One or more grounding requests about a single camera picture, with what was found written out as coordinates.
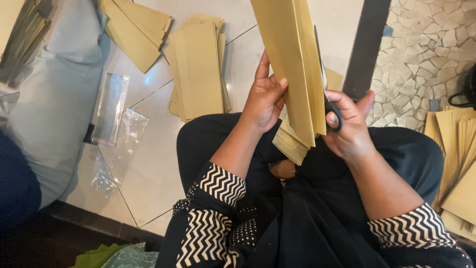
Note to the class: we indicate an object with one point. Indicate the person's left hand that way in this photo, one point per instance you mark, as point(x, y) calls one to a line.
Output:
point(262, 106)

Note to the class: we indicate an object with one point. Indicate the person's right hand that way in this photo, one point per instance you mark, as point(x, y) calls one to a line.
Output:
point(351, 130)

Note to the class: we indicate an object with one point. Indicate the tan paper sheet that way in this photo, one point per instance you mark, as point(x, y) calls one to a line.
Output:
point(293, 74)

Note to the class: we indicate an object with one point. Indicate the small tan paper piece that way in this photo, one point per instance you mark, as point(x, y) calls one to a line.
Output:
point(333, 79)

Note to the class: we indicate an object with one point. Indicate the pile of tan paper strips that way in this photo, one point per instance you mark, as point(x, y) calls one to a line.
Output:
point(197, 69)

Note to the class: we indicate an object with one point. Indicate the person's black patterned clothing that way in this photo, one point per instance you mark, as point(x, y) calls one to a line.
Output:
point(297, 208)

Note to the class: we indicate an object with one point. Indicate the heap of tan paper sheets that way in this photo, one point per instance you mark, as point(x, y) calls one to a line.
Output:
point(455, 167)

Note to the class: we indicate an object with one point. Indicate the black bag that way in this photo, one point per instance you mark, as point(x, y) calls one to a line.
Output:
point(465, 91)

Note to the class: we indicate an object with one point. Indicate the crumpled clear plastic wrapper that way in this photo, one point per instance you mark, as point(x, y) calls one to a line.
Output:
point(130, 130)

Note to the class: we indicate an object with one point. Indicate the stack of folded tan sheets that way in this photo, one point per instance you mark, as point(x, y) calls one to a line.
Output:
point(135, 31)

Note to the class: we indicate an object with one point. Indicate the clear plastic sleeve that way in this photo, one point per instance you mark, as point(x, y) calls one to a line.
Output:
point(110, 108)

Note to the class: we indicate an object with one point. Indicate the small crumpled clear plastic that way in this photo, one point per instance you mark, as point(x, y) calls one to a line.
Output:
point(104, 180)

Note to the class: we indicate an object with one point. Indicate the green cloth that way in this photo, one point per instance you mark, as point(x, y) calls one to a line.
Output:
point(115, 256)

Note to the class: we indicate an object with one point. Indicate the stack of dark green paper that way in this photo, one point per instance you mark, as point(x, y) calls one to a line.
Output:
point(23, 37)

